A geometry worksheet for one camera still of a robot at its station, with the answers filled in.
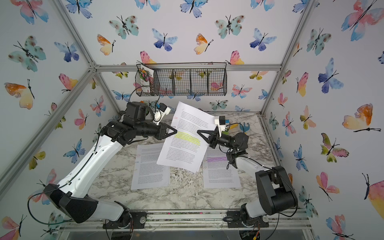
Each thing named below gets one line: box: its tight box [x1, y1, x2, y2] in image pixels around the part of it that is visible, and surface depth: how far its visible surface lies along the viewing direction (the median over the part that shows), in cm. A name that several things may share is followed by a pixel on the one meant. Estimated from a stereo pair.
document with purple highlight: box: [203, 146, 242, 189], surface depth 90 cm
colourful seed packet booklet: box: [139, 64, 155, 94], surface depth 91 cm
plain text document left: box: [131, 142, 171, 191], surface depth 93 cm
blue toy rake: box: [240, 122, 250, 132], surface depth 113 cm
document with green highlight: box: [156, 101, 217, 174], surface depth 71 cm
